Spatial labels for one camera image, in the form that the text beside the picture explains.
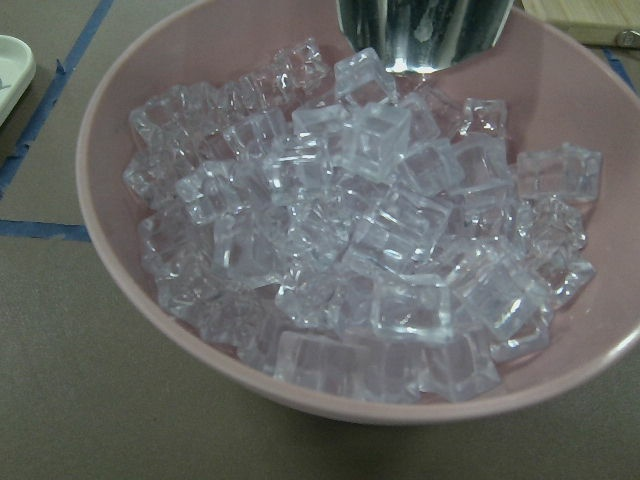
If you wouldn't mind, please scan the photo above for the metal ice scoop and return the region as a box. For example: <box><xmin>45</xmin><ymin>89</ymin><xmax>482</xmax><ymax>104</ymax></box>
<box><xmin>336</xmin><ymin>0</ymin><xmax>514</xmax><ymax>74</ymax></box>

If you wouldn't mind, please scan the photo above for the clear ice cube pile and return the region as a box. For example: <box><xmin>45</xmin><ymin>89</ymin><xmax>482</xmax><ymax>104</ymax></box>
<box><xmin>123</xmin><ymin>40</ymin><xmax>603</xmax><ymax>403</ymax></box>

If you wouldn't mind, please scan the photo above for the pink bowl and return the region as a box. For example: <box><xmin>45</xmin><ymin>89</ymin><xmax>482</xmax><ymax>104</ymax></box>
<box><xmin>76</xmin><ymin>1</ymin><xmax>639</xmax><ymax>424</ymax></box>

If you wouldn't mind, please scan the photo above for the cream bear tray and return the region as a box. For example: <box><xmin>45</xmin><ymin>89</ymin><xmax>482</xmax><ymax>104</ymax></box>
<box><xmin>0</xmin><ymin>35</ymin><xmax>36</xmax><ymax>124</ymax></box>

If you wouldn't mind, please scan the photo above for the bamboo cutting board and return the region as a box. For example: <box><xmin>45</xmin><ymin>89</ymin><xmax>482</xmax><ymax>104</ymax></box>
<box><xmin>521</xmin><ymin>0</ymin><xmax>639</xmax><ymax>49</ymax></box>

